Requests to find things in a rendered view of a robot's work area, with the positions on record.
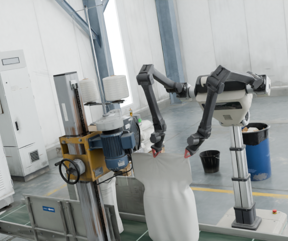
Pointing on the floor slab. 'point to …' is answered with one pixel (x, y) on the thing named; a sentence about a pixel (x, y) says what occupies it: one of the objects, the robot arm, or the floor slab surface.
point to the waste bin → (258, 151)
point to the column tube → (66, 88)
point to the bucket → (210, 160)
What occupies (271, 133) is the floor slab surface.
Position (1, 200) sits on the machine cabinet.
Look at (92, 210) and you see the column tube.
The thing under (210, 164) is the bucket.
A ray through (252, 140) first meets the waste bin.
